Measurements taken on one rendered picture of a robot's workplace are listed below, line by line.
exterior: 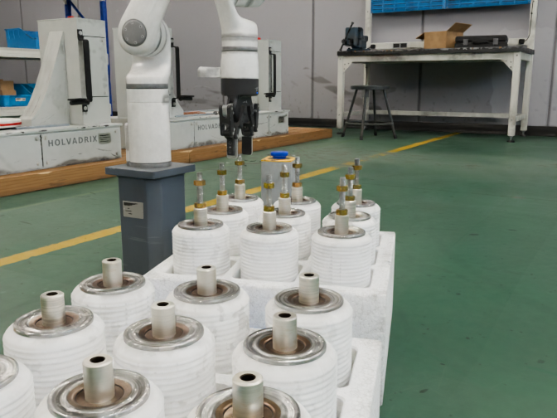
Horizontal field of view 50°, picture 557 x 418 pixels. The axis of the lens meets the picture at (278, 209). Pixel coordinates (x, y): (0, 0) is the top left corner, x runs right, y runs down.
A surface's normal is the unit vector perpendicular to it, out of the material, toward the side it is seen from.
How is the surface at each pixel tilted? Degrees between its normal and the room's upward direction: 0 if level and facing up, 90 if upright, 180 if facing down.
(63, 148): 90
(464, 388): 0
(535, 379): 0
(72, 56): 90
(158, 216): 88
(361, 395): 0
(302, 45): 90
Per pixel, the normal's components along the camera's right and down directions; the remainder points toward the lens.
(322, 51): -0.51, 0.18
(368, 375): 0.00, -0.98
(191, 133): 0.86, 0.11
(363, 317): -0.22, 0.20
